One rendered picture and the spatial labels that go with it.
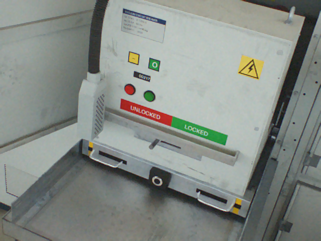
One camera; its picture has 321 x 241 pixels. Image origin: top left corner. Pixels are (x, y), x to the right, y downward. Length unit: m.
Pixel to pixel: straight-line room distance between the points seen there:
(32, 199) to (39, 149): 0.79
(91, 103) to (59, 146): 0.80
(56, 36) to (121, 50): 0.30
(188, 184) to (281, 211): 0.53
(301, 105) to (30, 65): 0.86
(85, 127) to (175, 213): 0.35
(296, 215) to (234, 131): 0.62
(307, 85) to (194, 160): 0.44
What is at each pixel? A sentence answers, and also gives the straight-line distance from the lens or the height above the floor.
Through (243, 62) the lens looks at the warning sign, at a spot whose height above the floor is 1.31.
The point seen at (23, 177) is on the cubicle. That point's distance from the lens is 2.22.
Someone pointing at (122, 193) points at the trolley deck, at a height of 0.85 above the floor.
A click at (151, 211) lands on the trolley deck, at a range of 1.29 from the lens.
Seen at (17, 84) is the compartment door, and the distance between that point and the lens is 1.42.
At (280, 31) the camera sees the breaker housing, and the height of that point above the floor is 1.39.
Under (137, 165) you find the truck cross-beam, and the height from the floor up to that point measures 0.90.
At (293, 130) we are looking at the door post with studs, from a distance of 1.54.
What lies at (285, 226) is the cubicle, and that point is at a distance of 1.75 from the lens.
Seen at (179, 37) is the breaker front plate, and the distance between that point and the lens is 1.12.
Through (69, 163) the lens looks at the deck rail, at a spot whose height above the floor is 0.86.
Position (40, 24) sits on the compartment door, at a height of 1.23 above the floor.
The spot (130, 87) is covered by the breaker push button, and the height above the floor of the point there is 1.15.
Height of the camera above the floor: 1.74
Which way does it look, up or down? 32 degrees down
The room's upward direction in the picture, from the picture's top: 9 degrees clockwise
